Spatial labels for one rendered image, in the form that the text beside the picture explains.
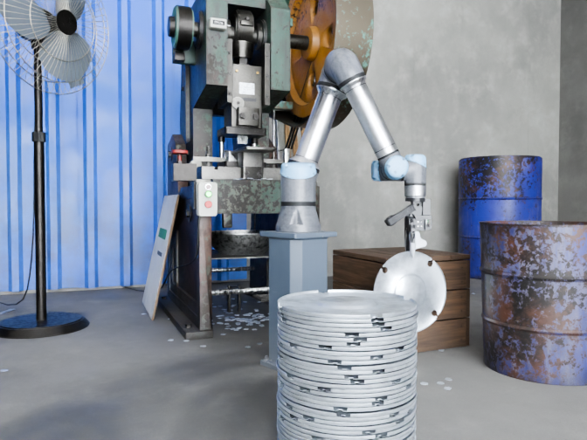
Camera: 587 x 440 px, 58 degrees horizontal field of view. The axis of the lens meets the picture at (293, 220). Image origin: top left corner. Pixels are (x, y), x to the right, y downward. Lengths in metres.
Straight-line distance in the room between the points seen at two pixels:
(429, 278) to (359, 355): 1.00
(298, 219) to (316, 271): 0.18
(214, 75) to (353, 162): 1.89
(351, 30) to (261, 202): 0.82
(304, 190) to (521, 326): 0.79
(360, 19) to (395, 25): 2.04
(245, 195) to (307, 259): 0.67
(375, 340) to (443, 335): 1.09
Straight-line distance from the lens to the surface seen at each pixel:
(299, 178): 1.70
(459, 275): 2.09
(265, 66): 2.50
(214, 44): 2.44
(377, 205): 4.15
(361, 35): 2.41
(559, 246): 1.74
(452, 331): 2.11
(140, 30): 3.72
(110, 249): 3.55
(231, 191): 2.25
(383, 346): 1.03
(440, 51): 4.64
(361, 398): 1.06
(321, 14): 2.70
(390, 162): 1.75
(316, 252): 1.71
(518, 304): 1.78
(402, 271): 1.92
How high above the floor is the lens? 0.54
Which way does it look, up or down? 2 degrees down
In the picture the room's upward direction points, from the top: straight up
